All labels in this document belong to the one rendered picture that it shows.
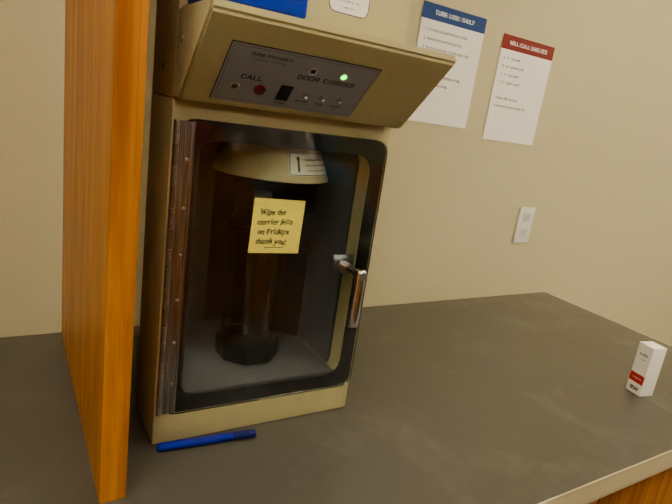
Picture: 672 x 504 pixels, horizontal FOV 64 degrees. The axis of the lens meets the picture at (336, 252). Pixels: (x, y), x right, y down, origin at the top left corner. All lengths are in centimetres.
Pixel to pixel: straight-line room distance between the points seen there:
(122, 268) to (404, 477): 48
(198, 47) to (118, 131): 12
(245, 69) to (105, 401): 40
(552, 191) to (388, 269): 65
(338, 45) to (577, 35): 125
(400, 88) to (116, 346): 46
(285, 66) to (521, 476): 67
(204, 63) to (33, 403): 58
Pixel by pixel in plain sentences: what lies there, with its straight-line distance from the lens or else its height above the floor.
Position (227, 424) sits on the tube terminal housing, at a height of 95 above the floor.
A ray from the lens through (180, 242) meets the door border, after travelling 70.
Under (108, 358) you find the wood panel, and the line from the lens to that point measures 65.
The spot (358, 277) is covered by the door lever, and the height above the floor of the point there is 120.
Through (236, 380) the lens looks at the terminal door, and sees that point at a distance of 81.
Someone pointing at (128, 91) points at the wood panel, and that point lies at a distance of 58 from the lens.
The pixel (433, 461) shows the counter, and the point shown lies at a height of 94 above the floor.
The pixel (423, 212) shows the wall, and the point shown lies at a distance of 147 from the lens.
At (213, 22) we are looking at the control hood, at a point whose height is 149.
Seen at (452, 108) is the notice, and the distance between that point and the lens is 147.
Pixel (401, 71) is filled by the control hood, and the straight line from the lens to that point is 70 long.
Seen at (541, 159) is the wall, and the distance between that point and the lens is 177.
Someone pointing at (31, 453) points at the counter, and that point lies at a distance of 84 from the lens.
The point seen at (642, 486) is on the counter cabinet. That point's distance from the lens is 121.
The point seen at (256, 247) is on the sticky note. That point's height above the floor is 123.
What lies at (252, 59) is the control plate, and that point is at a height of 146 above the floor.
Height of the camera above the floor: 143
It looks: 15 degrees down
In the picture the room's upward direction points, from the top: 8 degrees clockwise
